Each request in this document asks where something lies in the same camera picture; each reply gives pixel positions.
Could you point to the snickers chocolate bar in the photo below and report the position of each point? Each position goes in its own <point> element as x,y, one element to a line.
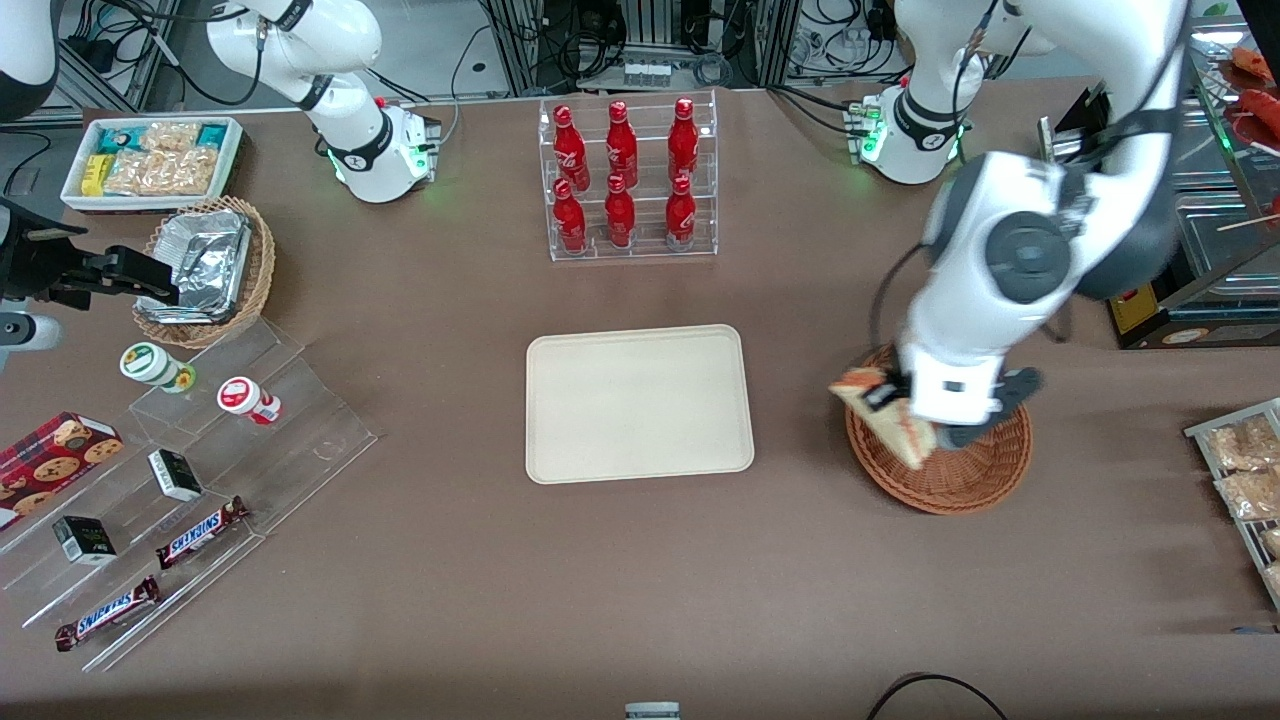
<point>200,533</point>
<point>108,613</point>

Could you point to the small black box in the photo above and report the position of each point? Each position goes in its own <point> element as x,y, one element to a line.
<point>175,475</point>
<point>85,540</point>

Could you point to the clear acrylic stepped display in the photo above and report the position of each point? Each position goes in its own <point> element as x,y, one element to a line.
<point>300,440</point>

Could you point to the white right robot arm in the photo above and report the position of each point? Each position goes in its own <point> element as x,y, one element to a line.
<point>350,140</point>

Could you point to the green lid yogurt cup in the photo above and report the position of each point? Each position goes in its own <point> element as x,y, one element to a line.
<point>150,365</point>

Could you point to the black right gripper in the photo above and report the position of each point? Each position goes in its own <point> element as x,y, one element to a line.
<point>38,262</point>

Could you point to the round brown wicker basket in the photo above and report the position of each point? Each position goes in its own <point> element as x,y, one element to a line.
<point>960,480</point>

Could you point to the red lid yogurt cup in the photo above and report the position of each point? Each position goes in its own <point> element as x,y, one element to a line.
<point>245,398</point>

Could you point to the cream plastic serving tray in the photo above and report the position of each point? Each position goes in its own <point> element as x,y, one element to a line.
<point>640,405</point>

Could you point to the clear bag of rice crackers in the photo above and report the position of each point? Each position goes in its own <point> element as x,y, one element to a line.
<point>1255,495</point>
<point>1275,582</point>
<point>1245,445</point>
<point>1273,543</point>

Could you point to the white power strip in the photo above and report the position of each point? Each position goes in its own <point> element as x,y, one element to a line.
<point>647,73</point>

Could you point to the aluminium foil container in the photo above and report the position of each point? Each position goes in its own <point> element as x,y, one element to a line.
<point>205,265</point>

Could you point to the small grey box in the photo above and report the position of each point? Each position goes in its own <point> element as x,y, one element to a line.
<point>652,711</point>

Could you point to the red cola bottle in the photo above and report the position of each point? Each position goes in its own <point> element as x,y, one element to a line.
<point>680,218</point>
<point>569,222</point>
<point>683,140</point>
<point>621,145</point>
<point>620,218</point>
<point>570,150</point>

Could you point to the yellow snack packet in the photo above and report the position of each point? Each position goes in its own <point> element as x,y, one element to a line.
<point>95,173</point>

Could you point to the teal snack packet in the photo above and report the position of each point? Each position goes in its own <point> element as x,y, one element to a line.
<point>118,138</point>
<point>212,134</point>

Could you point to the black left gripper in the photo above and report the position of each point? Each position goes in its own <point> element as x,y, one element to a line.
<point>884,393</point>

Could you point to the white snack bin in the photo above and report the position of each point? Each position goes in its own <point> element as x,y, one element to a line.
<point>230,165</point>

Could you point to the wooden skewer stick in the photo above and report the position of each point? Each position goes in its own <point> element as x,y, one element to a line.
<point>1250,223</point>

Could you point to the clear acrylic bottle rack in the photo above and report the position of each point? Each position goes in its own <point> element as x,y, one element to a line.
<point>650,250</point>

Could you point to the steel warmer pan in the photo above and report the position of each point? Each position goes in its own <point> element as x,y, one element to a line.
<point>1225,240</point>
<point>1205,165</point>

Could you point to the black glass food warmer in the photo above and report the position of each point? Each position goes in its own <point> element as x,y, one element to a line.
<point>1200,320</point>

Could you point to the large cracker bag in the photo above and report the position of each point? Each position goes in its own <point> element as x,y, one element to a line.
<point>160,172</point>

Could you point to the tan wicker basket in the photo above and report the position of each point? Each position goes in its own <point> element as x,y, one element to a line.
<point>258,270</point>

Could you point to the dark blue strip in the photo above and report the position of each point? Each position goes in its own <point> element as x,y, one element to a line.
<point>1258,630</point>

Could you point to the triangle sandwich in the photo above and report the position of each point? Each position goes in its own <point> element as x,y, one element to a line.
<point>885,425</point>

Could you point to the red cookie box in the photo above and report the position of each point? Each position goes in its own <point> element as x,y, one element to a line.
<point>50,465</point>

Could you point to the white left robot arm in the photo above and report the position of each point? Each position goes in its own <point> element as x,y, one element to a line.
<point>960,320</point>

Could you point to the metal equipment rack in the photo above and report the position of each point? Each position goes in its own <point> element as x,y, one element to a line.
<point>640,30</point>

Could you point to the small cracker bag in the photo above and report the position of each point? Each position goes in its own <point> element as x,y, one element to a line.
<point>170,136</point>

